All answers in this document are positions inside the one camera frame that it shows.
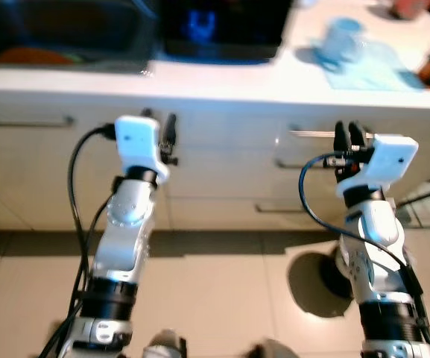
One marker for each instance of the reddish brown jar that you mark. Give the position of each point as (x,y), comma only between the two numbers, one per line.
(408,7)

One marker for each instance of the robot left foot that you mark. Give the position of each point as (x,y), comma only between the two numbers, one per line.
(166,345)

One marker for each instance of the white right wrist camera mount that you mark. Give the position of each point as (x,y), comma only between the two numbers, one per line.
(390,160)

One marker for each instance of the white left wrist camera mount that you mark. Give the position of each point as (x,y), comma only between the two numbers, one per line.
(136,142)

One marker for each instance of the white cup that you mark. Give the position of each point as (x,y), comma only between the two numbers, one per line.
(343,41)

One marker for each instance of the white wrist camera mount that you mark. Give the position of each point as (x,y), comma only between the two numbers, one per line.
(390,160)
(136,142)

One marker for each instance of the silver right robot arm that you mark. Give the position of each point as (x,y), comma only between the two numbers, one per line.
(378,224)

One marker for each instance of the white kitchen cabinet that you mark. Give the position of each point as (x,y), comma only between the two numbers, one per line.
(222,171)

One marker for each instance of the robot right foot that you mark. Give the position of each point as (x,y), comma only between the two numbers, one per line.
(274,350)

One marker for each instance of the glossy black cooktop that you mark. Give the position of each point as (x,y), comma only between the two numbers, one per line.
(259,30)

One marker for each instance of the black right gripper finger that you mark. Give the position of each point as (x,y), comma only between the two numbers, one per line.
(340,136)
(356,136)

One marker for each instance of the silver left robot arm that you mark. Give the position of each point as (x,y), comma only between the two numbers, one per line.
(125,216)

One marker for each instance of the orange plastic plate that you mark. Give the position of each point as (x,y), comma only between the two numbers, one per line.
(36,56)

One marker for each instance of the stainless steel sink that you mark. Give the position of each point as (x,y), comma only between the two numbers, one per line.
(65,22)

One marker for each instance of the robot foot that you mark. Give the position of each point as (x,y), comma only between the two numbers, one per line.
(274,350)
(166,345)

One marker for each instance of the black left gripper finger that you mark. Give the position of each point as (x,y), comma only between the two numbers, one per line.
(171,129)
(148,115)

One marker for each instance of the light blue cloth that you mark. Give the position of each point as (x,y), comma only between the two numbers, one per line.
(382,71)

